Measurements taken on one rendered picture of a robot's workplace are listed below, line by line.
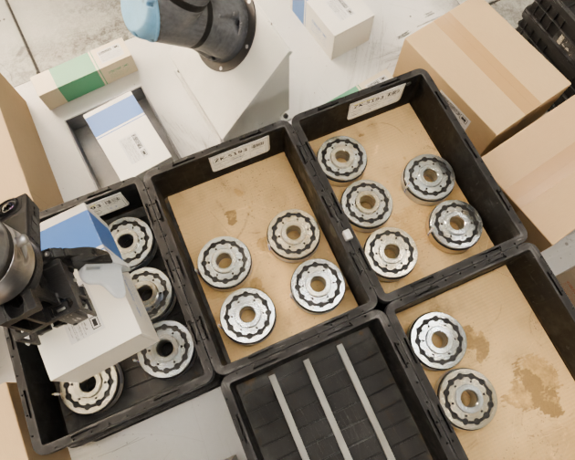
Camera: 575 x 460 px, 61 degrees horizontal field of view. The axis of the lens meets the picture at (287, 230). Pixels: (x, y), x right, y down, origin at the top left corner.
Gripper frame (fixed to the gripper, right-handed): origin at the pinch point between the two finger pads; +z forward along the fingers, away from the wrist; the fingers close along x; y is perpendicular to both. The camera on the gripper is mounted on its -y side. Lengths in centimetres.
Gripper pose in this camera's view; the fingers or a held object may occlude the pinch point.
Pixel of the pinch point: (76, 290)
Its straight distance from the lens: 71.7
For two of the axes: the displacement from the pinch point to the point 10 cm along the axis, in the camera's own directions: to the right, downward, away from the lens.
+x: 8.8, -4.5, 1.5
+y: 4.8, 8.3, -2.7
